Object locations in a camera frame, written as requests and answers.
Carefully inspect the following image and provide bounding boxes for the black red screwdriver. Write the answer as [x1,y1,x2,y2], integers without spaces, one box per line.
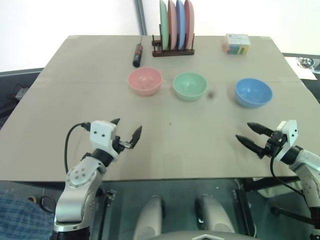
[132,35,144,68]

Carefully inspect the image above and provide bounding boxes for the red plate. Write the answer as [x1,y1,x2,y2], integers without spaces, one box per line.
[183,0,195,49]

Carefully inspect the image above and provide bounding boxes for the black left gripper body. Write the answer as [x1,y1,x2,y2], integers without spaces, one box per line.
[112,136,133,153]

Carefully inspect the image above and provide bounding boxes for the blue checked cloth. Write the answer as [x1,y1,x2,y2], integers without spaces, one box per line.
[0,190,55,240]

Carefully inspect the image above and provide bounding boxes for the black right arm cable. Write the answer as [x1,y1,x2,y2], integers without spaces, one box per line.
[269,147,310,201]

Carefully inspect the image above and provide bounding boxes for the silver right robot leg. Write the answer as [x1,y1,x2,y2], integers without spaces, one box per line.
[194,194,236,240]

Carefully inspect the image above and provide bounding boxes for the blue bowl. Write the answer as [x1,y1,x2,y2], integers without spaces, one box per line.
[233,77,274,109]

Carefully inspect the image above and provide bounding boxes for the silver left robot leg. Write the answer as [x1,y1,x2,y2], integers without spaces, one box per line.
[132,195,166,240]

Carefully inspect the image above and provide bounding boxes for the green bowl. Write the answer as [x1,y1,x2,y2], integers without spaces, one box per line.
[172,72,209,102]

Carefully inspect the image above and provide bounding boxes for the dark wooden plate rack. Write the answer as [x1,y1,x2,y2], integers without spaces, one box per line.
[151,23,195,58]

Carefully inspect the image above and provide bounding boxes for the silver robot leg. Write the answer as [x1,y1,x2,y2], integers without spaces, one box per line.
[194,194,236,240]
[132,195,166,240]

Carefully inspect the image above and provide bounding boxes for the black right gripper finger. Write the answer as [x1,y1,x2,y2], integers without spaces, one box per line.
[246,122,274,138]
[235,134,266,158]

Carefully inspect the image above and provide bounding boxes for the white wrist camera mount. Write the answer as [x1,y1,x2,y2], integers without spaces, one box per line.
[89,120,120,160]
[275,119,298,161]

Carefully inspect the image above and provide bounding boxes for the white paper with black cables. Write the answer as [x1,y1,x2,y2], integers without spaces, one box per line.
[284,56,320,81]

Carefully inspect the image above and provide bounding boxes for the grey metal post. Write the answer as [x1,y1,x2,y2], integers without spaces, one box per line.
[134,0,148,36]

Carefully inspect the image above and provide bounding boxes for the green plate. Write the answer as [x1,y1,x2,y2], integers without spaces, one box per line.
[159,0,170,51]

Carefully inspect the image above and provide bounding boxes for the pink bowl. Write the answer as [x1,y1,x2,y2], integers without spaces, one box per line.
[127,66,164,97]

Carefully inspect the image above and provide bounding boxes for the black table frame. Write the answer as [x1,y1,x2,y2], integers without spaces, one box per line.
[232,176,313,240]

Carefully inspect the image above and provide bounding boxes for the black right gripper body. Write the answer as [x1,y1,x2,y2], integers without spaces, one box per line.
[258,130,288,159]

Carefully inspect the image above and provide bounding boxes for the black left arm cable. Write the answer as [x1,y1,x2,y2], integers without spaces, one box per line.
[64,121,91,173]

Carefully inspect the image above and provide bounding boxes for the pink plate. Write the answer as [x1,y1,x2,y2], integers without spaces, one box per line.
[167,0,179,50]

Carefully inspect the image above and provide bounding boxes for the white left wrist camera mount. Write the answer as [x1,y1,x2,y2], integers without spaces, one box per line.
[89,120,120,160]

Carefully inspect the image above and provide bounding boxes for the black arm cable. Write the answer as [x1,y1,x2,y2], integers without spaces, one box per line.
[64,121,91,173]
[269,147,310,201]

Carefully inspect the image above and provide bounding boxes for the clear box of colourful items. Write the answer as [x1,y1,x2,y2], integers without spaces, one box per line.
[220,33,252,56]

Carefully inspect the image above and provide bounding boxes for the blue plate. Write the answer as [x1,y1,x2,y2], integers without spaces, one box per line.
[175,0,187,50]

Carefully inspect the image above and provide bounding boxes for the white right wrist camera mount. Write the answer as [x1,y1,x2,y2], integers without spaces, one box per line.
[275,119,298,161]

